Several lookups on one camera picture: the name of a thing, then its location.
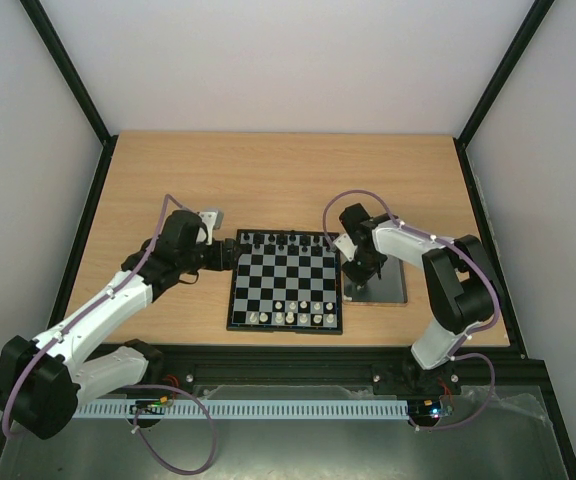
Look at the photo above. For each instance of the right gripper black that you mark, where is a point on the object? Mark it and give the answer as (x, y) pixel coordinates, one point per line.
(362, 269)

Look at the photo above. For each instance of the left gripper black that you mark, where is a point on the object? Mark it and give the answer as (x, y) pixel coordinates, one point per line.
(225, 258)

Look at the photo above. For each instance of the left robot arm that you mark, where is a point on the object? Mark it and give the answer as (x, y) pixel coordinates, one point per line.
(44, 380)

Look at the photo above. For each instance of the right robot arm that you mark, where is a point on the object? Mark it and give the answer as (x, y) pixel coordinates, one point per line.
(463, 288)

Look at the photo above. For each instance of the metal tray wooden rim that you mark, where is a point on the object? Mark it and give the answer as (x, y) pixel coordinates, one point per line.
(388, 290)

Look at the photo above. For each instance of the black white chessboard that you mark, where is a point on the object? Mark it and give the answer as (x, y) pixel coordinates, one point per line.
(285, 265)

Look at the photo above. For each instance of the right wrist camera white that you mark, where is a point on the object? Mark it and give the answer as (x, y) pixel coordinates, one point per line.
(345, 245)

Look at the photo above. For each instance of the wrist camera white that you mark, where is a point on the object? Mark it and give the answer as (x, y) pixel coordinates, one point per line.
(345, 245)
(212, 220)

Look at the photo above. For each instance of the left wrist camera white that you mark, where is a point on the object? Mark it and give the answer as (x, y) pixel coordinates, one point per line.
(212, 220)

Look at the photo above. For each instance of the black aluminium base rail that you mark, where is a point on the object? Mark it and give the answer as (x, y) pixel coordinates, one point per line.
(389, 371)

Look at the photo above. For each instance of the purple cable floor loop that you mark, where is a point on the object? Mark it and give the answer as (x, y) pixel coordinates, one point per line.
(175, 436)

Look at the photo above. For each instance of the white slotted cable duct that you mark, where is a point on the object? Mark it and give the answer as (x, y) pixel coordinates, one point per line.
(281, 410)

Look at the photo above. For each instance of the black frame post left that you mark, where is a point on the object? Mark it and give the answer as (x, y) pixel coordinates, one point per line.
(58, 52)

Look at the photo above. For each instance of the black frame post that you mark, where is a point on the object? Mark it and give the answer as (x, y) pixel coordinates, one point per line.
(58, 52)
(514, 52)

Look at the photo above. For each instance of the black frame post right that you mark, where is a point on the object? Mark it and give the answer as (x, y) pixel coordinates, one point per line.
(514, 52)

